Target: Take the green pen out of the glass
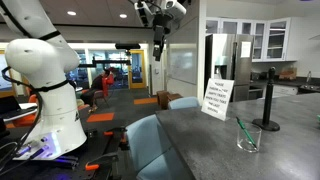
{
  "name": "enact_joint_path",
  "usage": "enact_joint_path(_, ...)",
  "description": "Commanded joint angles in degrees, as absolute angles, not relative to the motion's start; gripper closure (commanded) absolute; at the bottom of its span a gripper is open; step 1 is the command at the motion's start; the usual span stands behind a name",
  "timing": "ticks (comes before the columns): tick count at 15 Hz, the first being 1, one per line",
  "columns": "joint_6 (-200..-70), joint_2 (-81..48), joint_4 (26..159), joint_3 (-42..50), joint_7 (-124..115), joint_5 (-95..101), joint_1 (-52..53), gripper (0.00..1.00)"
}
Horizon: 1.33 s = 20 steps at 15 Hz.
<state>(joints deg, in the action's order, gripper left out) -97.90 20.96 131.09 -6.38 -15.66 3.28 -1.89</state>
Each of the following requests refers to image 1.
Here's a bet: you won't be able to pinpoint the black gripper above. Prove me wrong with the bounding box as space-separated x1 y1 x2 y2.
153 14 171 61

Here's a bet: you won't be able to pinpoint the green pen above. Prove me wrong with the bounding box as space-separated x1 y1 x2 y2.
236 117 257 150

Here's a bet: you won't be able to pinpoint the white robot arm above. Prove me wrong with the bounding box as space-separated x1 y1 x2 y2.
0 0 87 160

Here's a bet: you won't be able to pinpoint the clear drinking glass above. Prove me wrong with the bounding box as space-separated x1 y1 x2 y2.
236 123 262 153

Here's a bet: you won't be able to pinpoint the yellow framed door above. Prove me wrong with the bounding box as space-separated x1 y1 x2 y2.
129 50 146 89

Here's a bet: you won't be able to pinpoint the stainless steel refrigerator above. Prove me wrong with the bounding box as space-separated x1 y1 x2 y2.
204 34 254 102

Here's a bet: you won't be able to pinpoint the brown wooden box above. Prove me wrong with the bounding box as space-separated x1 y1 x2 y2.
157 90 181 110

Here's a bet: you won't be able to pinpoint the far blue chair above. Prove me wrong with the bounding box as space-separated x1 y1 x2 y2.
168 97 200 109

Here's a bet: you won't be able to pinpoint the blue chair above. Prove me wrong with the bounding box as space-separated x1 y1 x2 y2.
126 115 193 180
168 97 200 109

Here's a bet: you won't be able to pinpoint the person in red jacket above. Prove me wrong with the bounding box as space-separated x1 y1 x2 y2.
80 69 114 112

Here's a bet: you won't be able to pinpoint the white paper sign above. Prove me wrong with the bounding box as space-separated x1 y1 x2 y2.
201 78 234 121

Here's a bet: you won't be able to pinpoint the white upper cabinets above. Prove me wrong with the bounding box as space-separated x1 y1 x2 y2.
205 16 299 63

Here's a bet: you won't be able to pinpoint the near blue chair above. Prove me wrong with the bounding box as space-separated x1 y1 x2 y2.
126 115 193 180

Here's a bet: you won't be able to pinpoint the black laptop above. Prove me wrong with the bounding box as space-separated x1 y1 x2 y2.
0 96 36 119

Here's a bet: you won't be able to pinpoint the wall whiteboard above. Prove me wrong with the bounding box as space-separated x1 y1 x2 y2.
168 43 197 84

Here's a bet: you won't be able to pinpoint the black post stand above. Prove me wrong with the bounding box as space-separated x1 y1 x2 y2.
252 67 280 131

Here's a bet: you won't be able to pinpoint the orange handled clamp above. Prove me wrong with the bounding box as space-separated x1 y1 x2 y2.
84 151 120 172

